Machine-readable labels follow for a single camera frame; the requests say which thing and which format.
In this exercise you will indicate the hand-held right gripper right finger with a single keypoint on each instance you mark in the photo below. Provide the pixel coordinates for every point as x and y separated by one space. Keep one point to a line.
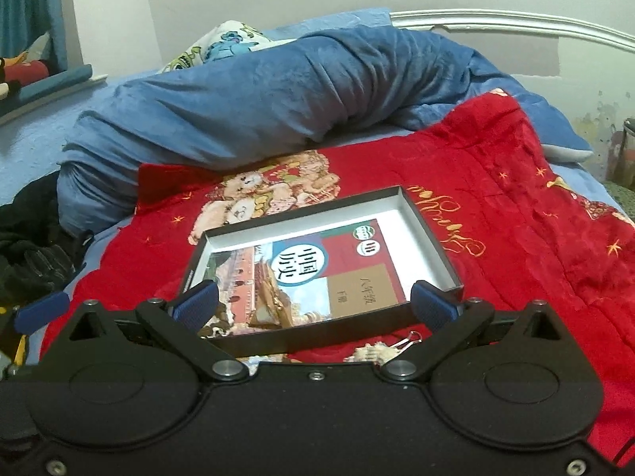
435 306

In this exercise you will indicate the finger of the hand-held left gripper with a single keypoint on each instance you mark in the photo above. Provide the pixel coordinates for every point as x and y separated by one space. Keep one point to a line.
43 311

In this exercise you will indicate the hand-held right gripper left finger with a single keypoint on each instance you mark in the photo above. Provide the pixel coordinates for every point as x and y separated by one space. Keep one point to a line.
197 303

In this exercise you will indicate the black binder clip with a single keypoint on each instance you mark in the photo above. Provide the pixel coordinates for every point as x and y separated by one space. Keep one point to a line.
410 339

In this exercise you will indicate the cream crochet scrunchie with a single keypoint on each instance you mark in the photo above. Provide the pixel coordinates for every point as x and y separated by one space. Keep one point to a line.
372 353

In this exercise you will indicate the black shallow cardboard box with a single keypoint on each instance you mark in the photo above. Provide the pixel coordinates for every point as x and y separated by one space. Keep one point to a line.
317 339

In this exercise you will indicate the black clothing pile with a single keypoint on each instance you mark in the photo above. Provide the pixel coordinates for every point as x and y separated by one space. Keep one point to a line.
30 248

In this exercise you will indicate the red printed blanket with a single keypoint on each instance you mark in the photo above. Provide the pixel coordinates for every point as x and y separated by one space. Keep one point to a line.
511 218

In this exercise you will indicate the illustrated textbook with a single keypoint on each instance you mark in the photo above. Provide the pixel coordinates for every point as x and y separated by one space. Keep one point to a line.
317 277

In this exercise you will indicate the light blue bed sheet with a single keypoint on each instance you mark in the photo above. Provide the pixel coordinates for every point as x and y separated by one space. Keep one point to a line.
34 134

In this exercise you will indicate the blue plush duvet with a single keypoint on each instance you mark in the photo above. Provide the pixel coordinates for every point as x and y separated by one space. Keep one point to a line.
258 104

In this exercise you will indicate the blue pillow with white edge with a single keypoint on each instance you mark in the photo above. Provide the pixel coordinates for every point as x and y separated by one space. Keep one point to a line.
550 126

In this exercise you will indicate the blue rolled mat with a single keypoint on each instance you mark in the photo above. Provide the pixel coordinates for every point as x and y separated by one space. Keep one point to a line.
54 84

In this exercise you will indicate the plush toy on windowsill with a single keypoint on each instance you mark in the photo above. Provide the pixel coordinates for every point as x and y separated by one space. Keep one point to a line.
22 67

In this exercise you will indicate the cartoon print pillow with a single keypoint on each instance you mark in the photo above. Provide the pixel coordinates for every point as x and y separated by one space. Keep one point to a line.
218 47

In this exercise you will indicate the white bed headboard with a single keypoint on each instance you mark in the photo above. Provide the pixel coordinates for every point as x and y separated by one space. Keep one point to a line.
521 22

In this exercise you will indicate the blue curtain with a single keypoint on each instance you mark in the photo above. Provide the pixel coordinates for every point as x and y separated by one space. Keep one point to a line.
30 5

